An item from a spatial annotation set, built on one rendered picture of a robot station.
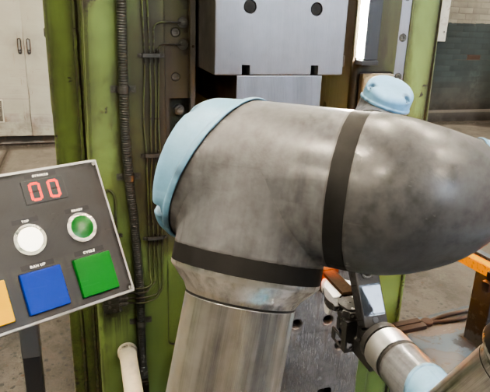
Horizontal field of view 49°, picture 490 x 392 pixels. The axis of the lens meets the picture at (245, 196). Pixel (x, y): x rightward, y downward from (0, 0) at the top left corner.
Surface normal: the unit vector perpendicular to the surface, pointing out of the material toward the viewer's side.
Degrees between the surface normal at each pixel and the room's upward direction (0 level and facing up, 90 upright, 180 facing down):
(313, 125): 32
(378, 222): 90
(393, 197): 78
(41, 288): 60
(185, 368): 69
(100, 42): 90
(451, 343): 0
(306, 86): 90
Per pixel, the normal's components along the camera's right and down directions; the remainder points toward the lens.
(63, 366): 0.04, -0.94
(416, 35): 0.29, 0.32
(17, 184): 0.59, -0.25
